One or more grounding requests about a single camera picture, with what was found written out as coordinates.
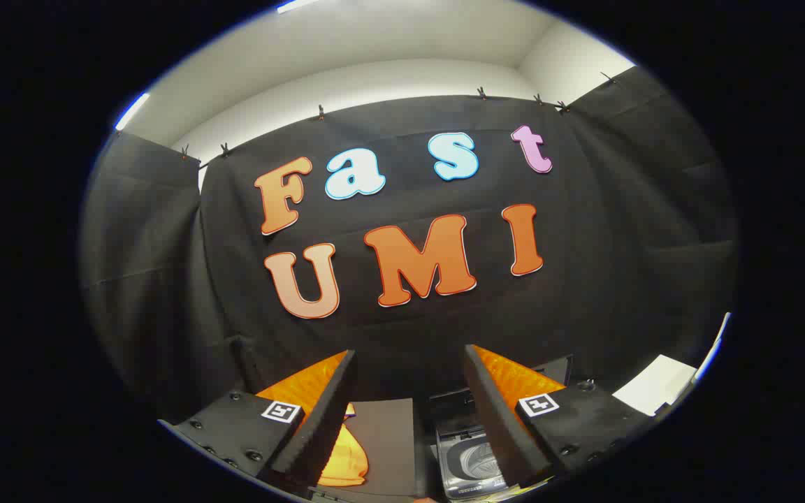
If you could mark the dark washing machine lid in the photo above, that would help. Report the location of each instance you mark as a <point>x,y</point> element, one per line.
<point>453,404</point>

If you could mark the black backdrop cloth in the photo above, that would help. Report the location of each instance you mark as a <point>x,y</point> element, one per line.
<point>409,335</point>

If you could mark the ceiling light strip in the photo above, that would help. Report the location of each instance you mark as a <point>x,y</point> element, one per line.
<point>131,112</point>
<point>296,5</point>

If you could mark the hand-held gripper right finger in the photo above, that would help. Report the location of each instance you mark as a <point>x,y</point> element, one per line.
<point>490,412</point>

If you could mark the small grey washing machine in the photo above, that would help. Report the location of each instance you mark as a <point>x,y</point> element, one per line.
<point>465,461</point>

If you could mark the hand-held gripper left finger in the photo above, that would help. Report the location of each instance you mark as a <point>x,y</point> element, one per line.
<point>329,419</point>

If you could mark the white paper sheet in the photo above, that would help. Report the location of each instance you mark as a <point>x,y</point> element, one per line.
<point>654,384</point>

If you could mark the grey table mat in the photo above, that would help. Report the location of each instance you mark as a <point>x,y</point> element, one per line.
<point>385,447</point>

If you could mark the yellow shirt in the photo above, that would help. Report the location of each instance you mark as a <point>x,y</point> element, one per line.
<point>346,461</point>

